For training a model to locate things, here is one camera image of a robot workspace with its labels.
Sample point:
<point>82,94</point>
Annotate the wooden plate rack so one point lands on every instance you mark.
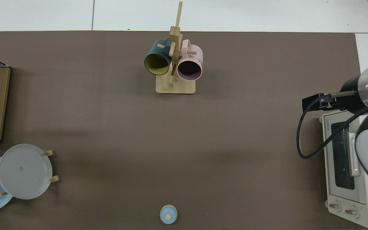
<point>54,179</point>

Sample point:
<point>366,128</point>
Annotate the brown table cloth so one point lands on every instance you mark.
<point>139,134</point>

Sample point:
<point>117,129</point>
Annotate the pale toaster oven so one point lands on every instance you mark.
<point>334,198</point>

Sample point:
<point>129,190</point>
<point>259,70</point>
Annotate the pink mug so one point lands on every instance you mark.
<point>196,54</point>

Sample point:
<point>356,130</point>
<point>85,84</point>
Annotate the dark teal mug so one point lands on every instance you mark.
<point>153,48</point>

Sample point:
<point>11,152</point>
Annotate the wooden cup stand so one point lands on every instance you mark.
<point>176,88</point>

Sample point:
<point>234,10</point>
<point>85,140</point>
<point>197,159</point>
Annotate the grey plate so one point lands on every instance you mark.
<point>24,172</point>

